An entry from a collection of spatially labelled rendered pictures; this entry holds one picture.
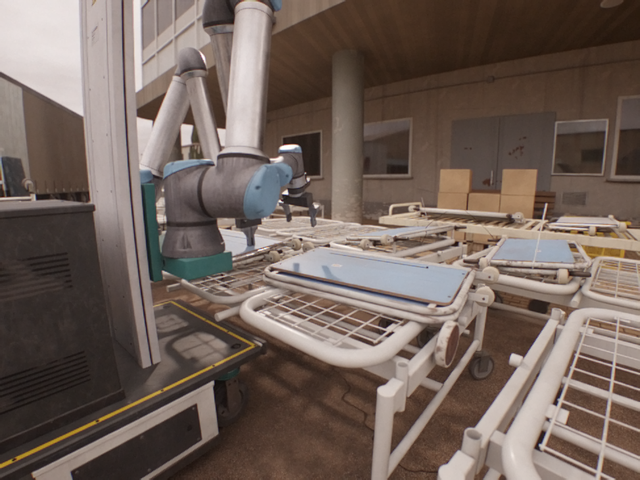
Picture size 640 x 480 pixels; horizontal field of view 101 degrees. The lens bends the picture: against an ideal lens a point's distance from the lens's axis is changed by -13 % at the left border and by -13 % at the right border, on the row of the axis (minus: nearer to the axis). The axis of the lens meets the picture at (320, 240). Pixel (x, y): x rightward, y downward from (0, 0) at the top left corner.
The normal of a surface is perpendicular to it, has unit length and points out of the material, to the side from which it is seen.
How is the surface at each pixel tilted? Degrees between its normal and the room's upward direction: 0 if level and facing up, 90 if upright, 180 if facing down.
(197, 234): 70
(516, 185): 90
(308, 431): 0
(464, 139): 90
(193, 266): 90
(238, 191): 90
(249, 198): 104
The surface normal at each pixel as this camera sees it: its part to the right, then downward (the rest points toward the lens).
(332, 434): 0.00, -0.98
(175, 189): -0.22, 0.14
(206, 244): 0.66, -0.22
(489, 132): -0.66, 0.14
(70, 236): 0.78, 0.11
